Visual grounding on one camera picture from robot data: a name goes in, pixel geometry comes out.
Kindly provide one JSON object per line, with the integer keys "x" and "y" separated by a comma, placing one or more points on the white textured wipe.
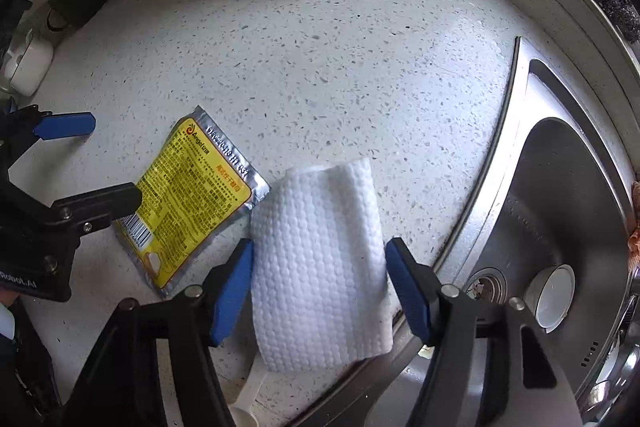
{"x": 320, "y": 267}

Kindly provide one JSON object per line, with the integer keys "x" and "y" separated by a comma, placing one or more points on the white plastic spoon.
{"x": 247, "y": 407}

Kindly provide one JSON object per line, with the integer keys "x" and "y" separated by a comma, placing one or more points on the person's left forearm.
{"x": 10, "y": 337}

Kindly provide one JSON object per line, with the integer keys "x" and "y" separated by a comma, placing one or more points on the white bowl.
{"x": 550, "y": 297}

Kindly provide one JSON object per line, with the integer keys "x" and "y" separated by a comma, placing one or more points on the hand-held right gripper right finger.
{"x": 407, "y": 292}

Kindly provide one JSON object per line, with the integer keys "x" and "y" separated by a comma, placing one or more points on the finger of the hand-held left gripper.
{"x": 100, "y": 204}
{"x": 65, "y": 125}

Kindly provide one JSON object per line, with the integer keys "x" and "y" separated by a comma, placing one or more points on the yellow silver foil packet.
{"x": 190, "y": 202}

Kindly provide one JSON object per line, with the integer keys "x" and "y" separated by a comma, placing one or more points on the orange mesh scrubber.
{"x": 635, "y": 232}

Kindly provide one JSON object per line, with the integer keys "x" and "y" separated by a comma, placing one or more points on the white lidded jar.
{"x": 27, "y": 67}

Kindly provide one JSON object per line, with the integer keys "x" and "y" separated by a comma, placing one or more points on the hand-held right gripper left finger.
{"x": 232, "y": 292}

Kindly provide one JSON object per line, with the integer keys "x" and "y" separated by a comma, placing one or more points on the steel sink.
{"x": 560, "y": 207}

